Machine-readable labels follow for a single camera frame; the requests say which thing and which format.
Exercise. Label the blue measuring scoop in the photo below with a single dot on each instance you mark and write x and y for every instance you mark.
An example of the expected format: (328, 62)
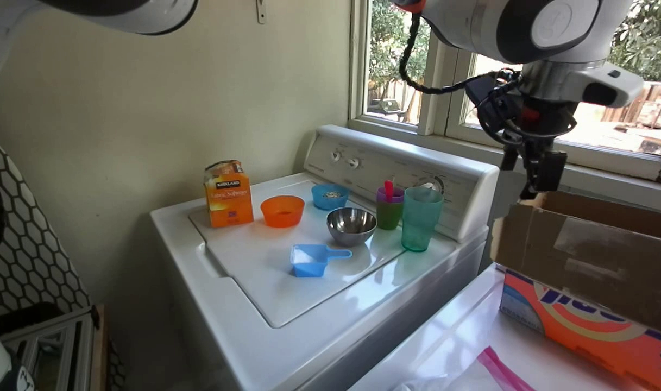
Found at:
(311, 262)

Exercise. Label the white wall bracket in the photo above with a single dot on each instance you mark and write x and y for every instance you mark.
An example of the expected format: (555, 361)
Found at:
(261, 11)

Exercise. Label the white washing machine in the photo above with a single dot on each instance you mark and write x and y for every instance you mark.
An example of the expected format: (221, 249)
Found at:
(287, 336)

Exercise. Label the orange fabric softener box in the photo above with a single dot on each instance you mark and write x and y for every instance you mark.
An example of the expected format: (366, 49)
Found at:
(228, 198)

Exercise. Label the steel bowl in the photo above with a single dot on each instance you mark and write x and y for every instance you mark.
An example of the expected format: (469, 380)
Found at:
(351, 225)

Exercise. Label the clear zip bag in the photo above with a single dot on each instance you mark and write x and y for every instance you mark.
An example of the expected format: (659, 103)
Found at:
(471, 374)

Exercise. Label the orange detergent box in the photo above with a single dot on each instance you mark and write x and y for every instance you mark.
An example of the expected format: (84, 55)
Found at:
(580, 334)

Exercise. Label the small white knob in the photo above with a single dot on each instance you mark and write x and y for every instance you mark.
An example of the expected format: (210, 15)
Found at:
(353, 162)
(335, 156)

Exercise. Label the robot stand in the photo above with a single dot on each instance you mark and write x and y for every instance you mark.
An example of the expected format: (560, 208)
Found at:
(64, 347)

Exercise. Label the teal translucent cup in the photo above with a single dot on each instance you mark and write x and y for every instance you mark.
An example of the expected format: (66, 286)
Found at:
(420, 222)

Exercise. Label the brown cardboard box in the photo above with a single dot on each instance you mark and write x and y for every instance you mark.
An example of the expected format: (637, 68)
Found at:
(580, 260)

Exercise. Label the honeycomb pattern ironing board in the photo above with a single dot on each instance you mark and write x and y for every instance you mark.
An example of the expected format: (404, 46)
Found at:
(31, 255)

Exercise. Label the window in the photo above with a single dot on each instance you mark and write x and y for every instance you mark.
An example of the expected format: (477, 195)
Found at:
(390, 65)

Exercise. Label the washing machine lid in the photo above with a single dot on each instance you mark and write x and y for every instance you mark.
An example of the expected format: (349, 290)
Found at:
(276, 288)

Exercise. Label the large dial knob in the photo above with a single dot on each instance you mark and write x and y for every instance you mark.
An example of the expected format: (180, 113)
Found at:
(434, 182)

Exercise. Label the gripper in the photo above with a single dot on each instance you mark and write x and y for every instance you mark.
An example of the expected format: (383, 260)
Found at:
(547, 117)

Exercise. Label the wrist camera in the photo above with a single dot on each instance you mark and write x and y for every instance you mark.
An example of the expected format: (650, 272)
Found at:
(482, 89)

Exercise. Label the orange plastic bowl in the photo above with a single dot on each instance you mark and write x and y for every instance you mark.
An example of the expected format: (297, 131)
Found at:
(282, 212)

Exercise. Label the pink plastic stick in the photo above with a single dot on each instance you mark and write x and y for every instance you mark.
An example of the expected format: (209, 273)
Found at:
(388, 189)

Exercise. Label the blue plastic bowl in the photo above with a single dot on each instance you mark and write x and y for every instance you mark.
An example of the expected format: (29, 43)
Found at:
(329, 198)

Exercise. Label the purple plastic cup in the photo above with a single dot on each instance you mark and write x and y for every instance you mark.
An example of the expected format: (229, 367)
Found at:
(396, 196)

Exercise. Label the green plastic cup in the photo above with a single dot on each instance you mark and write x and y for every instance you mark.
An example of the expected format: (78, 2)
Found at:
(389, 216)

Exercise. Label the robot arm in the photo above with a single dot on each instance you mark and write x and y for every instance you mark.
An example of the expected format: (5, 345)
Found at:
(547, 27)

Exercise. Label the white dryer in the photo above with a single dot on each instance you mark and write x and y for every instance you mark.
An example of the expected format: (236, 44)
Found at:
(444, 336)

